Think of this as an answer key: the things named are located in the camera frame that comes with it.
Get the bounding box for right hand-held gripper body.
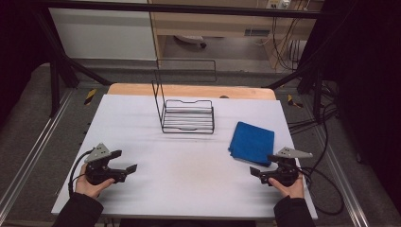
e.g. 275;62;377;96
259;147;314;187

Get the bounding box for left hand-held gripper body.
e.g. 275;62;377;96
83;143;128;186

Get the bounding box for blue towel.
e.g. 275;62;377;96
227;121;276;167

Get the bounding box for black wire rack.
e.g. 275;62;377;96
150;58;218;135

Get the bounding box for person's right hand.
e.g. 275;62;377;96
268;175;305;200

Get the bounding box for person's left hand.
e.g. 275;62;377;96
74;163;116;200

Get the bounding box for yellow black tape strip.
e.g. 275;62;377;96
287;94;305;109
83;88;98;107

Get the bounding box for black metal stand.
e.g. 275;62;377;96
32;9;113;118
265;61;327;123

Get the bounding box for black curtain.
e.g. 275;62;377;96
321;0;401;207
0;0;49;129

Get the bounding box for white cabinet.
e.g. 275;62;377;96
48;7;158;61

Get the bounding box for white chair base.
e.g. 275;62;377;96
173;34;208;49

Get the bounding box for wooden desk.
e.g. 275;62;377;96
147;0;325;70

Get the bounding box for white power strip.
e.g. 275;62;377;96
266;0;291;10

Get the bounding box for black metal crossbar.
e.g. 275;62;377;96
29;0;323;20

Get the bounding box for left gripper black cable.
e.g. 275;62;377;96
67;148;96;199

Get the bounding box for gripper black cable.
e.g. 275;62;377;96
67;148;96;199
295;166;345;218

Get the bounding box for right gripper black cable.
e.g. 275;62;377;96
295;166;345;218

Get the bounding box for aluminium rail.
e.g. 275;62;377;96
0;89;76;216
314;125;371;227

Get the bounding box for bundle of black floor cables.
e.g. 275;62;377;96
288;79;340;134

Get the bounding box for hanging black cables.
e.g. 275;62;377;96
271;16;309;72

